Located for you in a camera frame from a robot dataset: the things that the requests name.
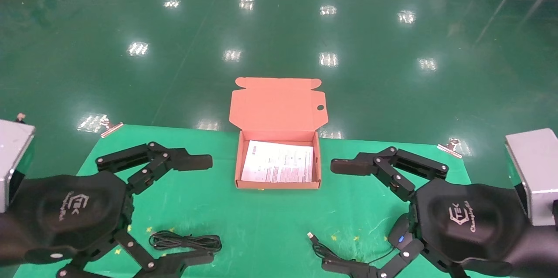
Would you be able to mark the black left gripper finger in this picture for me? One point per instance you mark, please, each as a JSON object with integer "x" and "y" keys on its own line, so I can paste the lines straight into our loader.
{"x": 192, "y": 161}

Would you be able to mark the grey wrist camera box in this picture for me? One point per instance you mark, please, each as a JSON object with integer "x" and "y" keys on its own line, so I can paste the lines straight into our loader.
{"x": 534, "y": 169}
{"x": 13, "y": 156}

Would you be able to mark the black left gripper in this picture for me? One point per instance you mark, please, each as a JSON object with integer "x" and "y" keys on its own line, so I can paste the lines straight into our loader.
{"x": 65, "y": 212}

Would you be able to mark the metal mat clip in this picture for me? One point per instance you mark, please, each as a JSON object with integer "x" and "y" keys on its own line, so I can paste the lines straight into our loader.
{"x": 111, "y": 128}
{"x": 451, "y": 148}

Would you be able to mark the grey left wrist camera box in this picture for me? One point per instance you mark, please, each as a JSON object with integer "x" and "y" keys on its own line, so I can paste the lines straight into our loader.
{"x": 13, "y": 156}

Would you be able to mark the white printed instruction sheet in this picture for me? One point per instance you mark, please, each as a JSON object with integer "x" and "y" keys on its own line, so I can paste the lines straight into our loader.
{"x": 279, "y": 162}

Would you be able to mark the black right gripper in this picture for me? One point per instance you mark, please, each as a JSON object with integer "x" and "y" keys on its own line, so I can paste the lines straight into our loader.
{"x": 471, "y": 221}

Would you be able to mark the orange cardboard box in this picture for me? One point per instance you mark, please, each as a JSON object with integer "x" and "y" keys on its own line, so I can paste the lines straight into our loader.
{"x": 277, "y": 110}

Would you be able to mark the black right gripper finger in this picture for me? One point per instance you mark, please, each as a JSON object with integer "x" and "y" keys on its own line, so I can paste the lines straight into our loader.
{"x": 351, "y": 167}
{"x": 348, "y": 269}

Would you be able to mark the green table mat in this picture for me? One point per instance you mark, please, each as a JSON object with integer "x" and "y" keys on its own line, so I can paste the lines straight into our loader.
{"x": 270, "y": 221}

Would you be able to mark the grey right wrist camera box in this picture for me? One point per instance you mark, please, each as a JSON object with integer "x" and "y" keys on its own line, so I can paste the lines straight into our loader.
{"x": 534, "y": 169}

